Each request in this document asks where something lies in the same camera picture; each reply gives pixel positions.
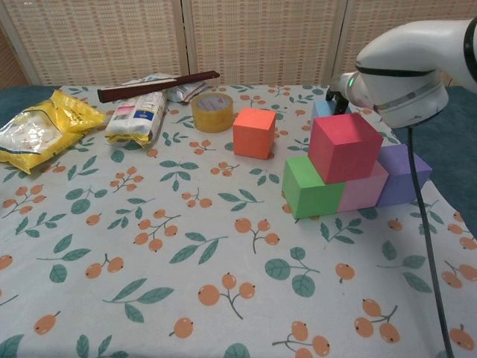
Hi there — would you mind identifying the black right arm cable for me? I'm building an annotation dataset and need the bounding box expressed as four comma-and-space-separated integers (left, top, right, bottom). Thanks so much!
405, 125, 455, 358

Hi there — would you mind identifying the yellow marshmallow bag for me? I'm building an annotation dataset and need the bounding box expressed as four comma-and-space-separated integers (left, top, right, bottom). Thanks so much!
0, 89, 108, 175

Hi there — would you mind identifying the dark brown wooden stick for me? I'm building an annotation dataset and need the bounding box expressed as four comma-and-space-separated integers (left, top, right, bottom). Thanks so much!
97, 69, 221, 104

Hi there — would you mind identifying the white cotton pad pack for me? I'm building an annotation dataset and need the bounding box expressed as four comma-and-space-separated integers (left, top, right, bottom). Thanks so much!
104, 90, 168, 150

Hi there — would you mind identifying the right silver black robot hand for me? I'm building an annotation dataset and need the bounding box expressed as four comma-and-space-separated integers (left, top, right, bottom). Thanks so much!
326, 76, 351, 116

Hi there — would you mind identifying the white packet with green picture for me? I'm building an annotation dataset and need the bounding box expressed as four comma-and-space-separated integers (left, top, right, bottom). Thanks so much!
124, 72, 176, 89

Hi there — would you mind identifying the floral fruit print tablecloth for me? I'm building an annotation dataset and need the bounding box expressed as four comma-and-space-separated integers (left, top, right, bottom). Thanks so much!
0, 84, 477, 358

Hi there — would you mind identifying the red foam cube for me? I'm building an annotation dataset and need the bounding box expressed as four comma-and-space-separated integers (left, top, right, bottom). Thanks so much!
307, 113, 384, 185

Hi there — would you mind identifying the small crumpled silver packet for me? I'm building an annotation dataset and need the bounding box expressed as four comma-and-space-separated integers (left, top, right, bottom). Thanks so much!
165, 82, 207, 107

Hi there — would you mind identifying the green foam cube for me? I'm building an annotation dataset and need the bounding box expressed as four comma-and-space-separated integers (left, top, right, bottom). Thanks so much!
282, 155, 346, 220

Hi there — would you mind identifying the purple foam cube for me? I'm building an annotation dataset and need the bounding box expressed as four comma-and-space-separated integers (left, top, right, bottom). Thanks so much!
376, 144, 433, 208

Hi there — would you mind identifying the pink foam cube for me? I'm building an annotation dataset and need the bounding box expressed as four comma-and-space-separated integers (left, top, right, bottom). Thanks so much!
337, 162, 389, 213

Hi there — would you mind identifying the orange foam cube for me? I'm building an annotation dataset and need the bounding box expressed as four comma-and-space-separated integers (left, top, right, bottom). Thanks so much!
232, 107, 277, 160

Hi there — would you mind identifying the light blue foam cube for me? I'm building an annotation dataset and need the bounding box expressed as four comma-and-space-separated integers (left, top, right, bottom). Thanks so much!
311, 99, 353, 121

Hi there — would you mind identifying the woven bamboo folding screen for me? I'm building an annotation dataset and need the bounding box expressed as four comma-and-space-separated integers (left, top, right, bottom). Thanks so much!
0, 0, 477, 89

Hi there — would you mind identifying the clear packing tape roll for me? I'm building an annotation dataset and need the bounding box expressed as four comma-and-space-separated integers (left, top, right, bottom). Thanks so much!
191, 92, 235, 133

